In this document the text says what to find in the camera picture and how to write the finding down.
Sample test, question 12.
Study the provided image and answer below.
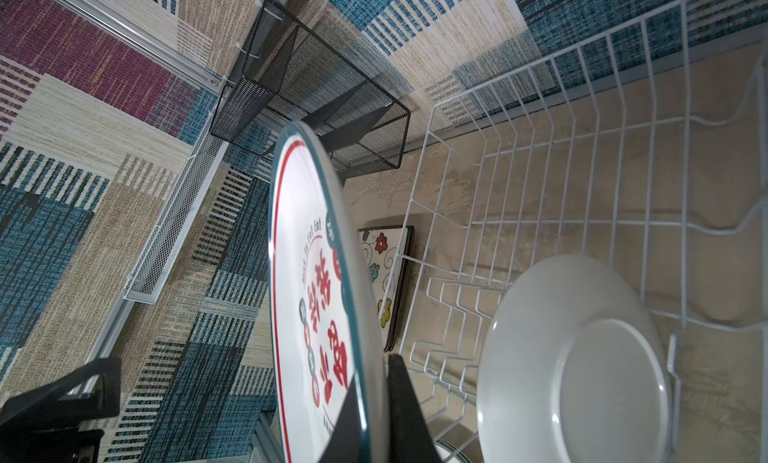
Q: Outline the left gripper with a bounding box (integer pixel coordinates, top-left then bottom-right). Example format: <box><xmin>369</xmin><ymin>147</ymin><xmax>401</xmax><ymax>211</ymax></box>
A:
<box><xmin>1</xmin><ymin>357</ymin><xmax>121</xmax><ymax>463</ymax></box>

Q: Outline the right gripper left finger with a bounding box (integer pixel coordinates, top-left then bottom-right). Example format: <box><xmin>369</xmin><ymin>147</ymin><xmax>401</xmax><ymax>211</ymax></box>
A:
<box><xmin>319</xmin><ymin>388</ymin><xmax>361</xmax><ymax>463</ymax></box>

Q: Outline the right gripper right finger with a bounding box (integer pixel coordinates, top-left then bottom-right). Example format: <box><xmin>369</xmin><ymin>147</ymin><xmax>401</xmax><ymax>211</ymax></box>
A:
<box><xmin>387</xmin><ymin>353</ymin><xmax>441</xmax><ymax>463</ymax></box>

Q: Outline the white round plate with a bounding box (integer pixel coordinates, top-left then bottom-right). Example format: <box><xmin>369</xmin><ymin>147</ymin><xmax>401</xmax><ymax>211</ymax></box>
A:
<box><xmin>476</xmin><ymin>254</ymin><xmax>672</xmax><ymax>462</ymax></box>
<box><xmin>434</xmin><ymin>440</ymin><xmax>471</xmax><ymax>463</ymax></box>
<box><xmin>268</xmin><ymin>121</ymin><xmax>390</xmax><ymax>462</ymax></box>

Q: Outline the black mesh shelf rack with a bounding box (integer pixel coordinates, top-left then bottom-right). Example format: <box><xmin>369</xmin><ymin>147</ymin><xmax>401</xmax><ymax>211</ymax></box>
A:
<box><xmin>210</xmin><ymin>0</ymin><xmax>411</xmax><ymax>179</ymax></box>

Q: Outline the white wire dish rack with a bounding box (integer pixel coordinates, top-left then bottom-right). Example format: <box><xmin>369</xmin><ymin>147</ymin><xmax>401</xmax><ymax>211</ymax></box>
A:
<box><xmin>396</xmin><ymin>0</ymin><xmax>767</xmax><ymax>462</ymax></box>

